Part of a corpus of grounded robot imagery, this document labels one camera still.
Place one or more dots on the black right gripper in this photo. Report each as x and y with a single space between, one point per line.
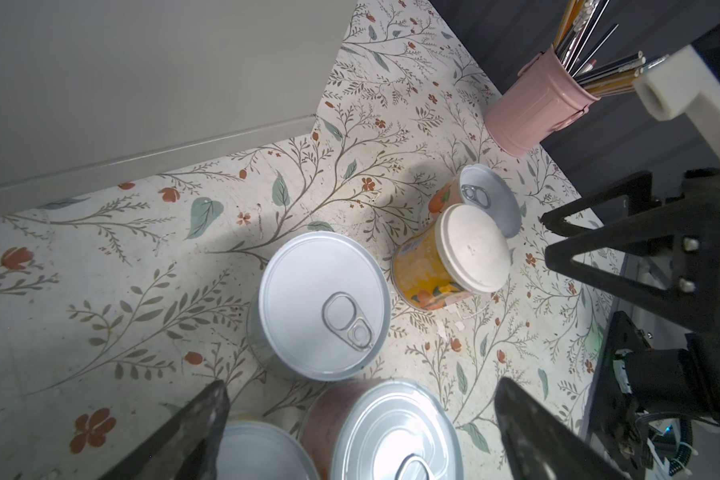
714 258

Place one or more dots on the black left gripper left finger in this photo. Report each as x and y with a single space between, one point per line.
186 446

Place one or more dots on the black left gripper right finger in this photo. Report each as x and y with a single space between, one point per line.
538 446

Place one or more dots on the orange can plastic lid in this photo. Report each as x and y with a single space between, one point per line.
463 253

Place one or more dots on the teal can pull tab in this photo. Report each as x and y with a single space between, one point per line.
322 310

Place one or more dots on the yellow can pull tab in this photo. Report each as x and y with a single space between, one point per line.
259 450

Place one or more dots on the pink can pull tab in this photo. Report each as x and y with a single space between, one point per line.
381 429

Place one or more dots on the pink pencil cup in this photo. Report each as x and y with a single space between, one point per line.
544 99

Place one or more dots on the orange can pull tab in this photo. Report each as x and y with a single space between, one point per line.
481 187

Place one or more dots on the pencils bundle in cup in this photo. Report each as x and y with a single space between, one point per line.
600 46

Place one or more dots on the grey metal cabinet box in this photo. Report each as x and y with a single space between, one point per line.
97 93

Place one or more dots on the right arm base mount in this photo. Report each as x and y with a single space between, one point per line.
644 403

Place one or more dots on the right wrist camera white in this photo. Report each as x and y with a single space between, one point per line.
687 82

